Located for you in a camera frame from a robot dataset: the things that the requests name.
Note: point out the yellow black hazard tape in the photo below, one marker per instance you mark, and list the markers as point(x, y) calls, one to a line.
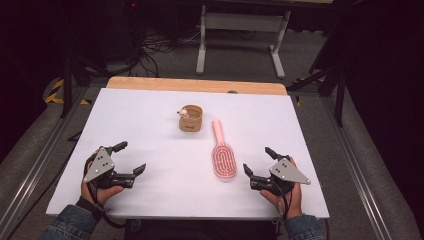
point(53, 96)

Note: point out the pink hairbrush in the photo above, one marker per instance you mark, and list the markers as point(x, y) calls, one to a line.
point(224, 160)

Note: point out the person's left hand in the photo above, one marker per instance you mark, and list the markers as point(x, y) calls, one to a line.
point(103, 195)

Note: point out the black metal stand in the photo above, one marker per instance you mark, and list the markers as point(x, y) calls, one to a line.
point(66, 86)
point(339, 100)

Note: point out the black tower with red light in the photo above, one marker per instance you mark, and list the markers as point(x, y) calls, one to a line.
point(133, 26)

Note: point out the aluminium floor rail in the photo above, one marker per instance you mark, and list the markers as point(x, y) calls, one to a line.
point(360, 173)
point(36, 166)

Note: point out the white board sheet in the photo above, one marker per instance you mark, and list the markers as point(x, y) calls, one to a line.
point(173, 190)

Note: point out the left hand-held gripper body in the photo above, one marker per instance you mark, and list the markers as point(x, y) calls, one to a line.
point(100, 168)

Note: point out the white metal desk frame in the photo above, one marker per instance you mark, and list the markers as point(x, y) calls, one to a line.
point(243, 21)

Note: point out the person's right hand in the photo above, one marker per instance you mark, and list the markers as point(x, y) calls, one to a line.
point(294, 203)

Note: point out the wooden table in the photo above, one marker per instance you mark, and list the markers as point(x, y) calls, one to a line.
point(193, 85)

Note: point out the tan round cup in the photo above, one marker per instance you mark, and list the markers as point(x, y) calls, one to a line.
point(190, 120)

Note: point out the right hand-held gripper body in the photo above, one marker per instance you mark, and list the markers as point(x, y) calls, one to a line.
point(286, 171)

